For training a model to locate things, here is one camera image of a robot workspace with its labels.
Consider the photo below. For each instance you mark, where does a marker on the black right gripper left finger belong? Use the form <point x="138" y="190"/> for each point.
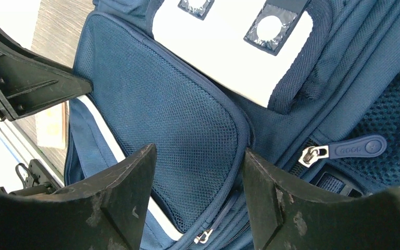
<point x="104" y="211"/>

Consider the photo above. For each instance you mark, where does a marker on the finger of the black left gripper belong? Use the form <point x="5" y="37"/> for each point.
<point x="30" y="83"/>

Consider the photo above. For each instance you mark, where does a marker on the navy blue backpack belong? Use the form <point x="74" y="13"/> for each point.
<point x="313" y="87"/>

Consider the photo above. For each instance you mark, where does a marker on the orange spiral notepad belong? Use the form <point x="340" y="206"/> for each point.
<point x="50" y="125"/>

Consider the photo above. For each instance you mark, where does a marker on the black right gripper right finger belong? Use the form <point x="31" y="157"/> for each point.
<point x="286" y="212"/>

